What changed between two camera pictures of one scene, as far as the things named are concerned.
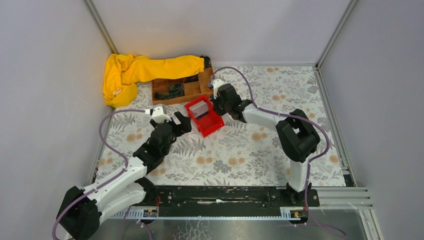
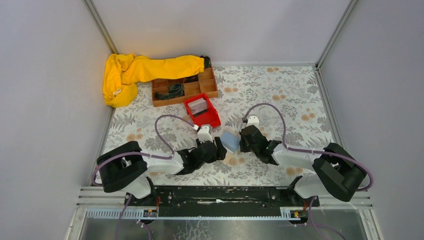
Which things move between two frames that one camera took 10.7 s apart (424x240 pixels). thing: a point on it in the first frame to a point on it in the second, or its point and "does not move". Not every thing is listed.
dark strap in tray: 174,90 does not move
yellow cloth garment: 122,71 does not move
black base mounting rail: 230,201 does not move
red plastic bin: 208,122 does not move
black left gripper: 178,123 to 214,149
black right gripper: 218,104 to 247,139
